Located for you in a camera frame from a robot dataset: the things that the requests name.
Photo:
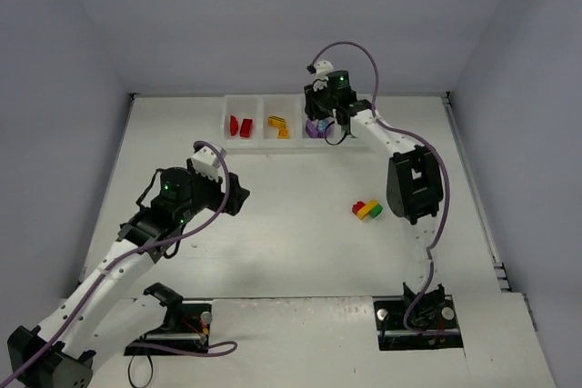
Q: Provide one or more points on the purple flower lego brick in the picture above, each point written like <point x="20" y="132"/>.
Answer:
<point x="322" y="125"/>

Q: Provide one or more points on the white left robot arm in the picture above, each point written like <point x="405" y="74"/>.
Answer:
<point x="71" y="344"/>

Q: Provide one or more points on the red stud lego brick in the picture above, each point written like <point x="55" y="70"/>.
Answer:
<point x="357" y="206"/>

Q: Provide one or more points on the orange yellow lego brick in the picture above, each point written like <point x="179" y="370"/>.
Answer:
<point x="283" y="134"/>

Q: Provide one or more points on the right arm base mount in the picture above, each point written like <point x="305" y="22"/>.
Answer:
<point x="432" y="324"/>

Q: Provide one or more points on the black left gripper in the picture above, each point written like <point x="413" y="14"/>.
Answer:
<point x="232" y="197"/>

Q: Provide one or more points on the white four-compartment sorting tray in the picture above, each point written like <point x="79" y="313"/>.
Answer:
<point x="264" y="137"/>

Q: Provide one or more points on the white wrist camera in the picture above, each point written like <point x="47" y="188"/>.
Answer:
<point x="322" y="69"/>
<point x="206" y="160"/>

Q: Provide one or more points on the dark purple lego brick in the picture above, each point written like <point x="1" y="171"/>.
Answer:
<point x="313" y="129"/>

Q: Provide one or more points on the green lego brick on table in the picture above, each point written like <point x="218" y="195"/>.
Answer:
<point x="376" y="211"/>

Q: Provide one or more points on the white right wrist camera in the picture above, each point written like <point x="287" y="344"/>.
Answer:
<point x="322" y="69"/>

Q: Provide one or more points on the yellow striped lego brick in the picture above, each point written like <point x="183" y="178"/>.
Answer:
<point x="276" y="122"/>

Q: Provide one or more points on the yellow long lego brick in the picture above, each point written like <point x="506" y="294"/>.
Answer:
<point x="365" y="210"/>

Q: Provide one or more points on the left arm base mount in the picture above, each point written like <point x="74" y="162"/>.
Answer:
<point x="186" y="325"/>

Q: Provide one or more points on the red slope lego brick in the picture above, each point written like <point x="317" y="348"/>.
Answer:
<point x="233" y="126"/>

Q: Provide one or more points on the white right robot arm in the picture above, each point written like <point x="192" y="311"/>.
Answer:
<point x="414" y="188"/>

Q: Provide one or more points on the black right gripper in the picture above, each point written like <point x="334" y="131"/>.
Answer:
<point x="316" y="107"/>

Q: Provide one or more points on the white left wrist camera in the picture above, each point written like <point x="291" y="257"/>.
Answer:
<point x="206" y="160"/>

